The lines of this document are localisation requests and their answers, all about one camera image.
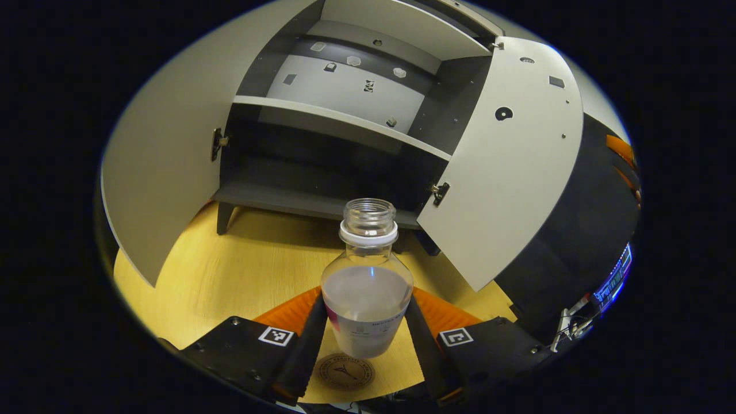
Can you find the metal door hinge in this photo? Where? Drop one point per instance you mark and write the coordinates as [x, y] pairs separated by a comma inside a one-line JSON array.
[[496, 45], [218, 144], [440, 193]]

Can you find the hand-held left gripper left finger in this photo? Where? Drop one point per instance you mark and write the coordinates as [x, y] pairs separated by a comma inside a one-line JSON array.
[[305, 356]]

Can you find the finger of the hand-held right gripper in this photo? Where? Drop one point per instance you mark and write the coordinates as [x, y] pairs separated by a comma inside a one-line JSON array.
[[631, 187], [622, 150]]

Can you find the round brown coaster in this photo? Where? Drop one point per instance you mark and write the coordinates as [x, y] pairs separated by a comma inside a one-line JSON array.
[[345, 372]]

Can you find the clear plastic bottle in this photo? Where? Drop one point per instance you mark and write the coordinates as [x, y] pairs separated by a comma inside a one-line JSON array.
[[367, 299]]

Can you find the white and grey cabinet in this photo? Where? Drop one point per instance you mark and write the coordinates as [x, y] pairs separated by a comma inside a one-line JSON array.
[[322, 161]]

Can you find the white cabinet shelf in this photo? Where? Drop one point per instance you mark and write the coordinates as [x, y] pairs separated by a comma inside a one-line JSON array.
[[414, 26], [322, 112]]

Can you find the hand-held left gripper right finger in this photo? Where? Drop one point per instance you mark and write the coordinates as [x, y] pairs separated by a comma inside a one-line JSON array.
[[428, 356]]

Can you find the device with blue lights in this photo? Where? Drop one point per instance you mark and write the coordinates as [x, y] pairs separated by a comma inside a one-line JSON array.
[[612, 282]]

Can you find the white cabinet door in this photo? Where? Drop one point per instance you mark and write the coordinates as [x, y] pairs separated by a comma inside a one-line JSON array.
[[172, 144], [512, 172]]

